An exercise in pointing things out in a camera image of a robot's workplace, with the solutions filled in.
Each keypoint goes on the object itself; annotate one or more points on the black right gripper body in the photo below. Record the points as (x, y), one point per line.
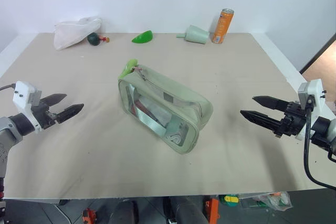
(292, 123)

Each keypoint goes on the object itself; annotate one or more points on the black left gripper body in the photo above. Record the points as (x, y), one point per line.
(44, 116)

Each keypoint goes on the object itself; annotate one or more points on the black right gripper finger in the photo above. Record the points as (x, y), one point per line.
(262, 119)
(271, 102)

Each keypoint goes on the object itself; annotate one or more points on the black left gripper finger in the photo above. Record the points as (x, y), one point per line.
(69, 112)
(55, 99)

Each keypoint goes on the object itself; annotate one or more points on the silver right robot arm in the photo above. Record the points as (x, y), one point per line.
(326, 132)

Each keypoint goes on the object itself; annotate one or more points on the light green transparent pouch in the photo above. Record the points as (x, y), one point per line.
(168, 95)

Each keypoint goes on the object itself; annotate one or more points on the white mesh bag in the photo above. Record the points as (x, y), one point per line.
(71, 33)

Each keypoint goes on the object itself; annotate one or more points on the dark green toy melon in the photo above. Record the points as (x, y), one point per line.
(94, 39)

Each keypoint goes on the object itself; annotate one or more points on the small red orange toy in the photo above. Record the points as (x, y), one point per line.
(105, 39)

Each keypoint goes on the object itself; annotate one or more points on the clear plastic bag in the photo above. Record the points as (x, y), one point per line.
(273, 201)

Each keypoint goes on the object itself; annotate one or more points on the green yellow toy block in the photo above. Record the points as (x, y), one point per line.
(230, 200)

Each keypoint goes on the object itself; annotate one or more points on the orange drink can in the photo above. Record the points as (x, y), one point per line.
(222, 26)

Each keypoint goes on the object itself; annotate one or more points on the pale green plastic funnel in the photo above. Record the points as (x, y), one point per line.
(197, 34)

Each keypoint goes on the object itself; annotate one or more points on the bright green toy pepper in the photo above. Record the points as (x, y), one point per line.
(143, 37)

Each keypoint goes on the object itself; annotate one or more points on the orange black tool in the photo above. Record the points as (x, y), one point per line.
(89, 216)

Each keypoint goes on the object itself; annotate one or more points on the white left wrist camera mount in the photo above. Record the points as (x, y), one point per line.
(22, 95)

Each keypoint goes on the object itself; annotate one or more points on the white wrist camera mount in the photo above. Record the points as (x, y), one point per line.
(22, 95)
(316, 93)

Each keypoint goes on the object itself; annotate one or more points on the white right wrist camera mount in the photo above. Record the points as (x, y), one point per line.
(316, 93)

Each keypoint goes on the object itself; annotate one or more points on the orange metal bracket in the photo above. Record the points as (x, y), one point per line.
(213, 211)

